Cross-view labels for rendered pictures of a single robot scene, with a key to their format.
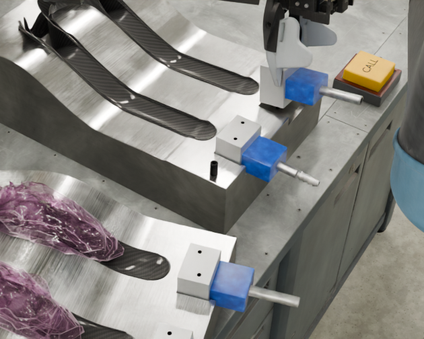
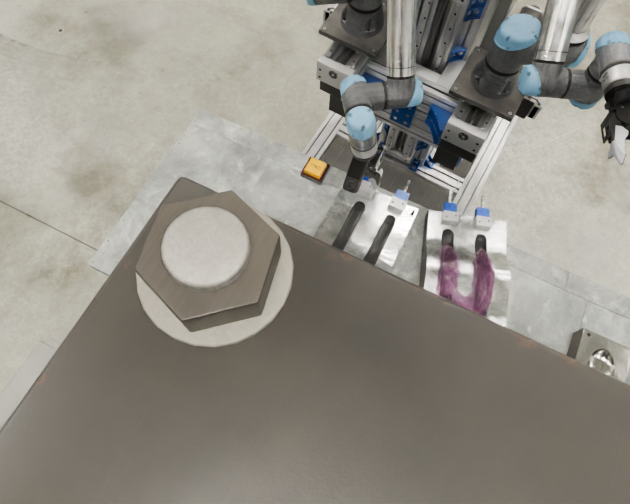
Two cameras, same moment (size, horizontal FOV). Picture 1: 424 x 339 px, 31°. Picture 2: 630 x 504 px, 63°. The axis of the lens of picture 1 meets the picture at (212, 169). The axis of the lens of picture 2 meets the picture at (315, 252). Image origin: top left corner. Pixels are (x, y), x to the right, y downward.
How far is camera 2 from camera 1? 1.52 m
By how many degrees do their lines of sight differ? 52
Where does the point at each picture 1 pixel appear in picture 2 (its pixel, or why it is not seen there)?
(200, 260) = (450, 215)
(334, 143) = not seen: hidden behind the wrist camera
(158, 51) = (339, 243)
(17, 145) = not seen: hidden behind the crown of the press
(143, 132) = (393, 241)
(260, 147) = (400, 197)
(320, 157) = not seen: hidden behind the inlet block
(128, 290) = (459, 240)
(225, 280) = (452, 209)
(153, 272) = (448, 234)
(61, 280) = (467, 257)
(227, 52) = (335, 215)
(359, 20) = (265, 172)
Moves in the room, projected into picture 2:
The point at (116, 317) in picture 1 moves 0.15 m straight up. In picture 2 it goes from (470, 242) to (486, 222)
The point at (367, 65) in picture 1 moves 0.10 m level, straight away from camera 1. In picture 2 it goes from (315, 167) to (287, 162)
